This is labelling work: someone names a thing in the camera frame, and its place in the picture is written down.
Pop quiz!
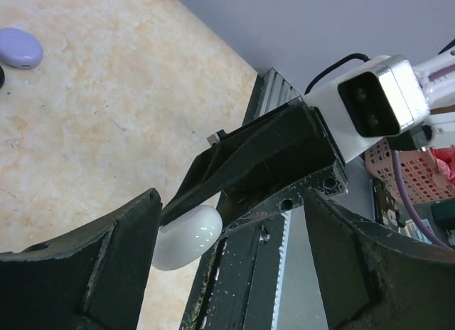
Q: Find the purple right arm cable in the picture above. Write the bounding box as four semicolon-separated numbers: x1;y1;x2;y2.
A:
392;150;451;249

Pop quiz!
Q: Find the pink plastic basket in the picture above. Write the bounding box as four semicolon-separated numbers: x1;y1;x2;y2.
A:
364;139;454;205

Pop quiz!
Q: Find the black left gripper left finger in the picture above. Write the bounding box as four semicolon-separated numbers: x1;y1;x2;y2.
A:
1;188;162;329

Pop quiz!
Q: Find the black earbud charging case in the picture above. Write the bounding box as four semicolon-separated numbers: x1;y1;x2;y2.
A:
0;66;6;89

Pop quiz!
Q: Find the purple earbud charging case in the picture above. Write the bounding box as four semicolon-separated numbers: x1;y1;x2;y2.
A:
1;28;43;68

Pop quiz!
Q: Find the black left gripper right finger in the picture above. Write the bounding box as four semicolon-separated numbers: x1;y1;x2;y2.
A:
304;189;454;329

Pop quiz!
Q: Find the white slotted cable duct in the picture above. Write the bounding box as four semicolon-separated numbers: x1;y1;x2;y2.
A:
271;211;291;330

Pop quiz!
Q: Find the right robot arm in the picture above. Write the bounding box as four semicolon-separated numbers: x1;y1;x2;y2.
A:
161;50;454;237

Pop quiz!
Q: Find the white earbud charging case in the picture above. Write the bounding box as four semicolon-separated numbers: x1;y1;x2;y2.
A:
152;205;223;271

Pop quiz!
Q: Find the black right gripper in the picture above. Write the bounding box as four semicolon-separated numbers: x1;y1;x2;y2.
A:
161;104;348;238

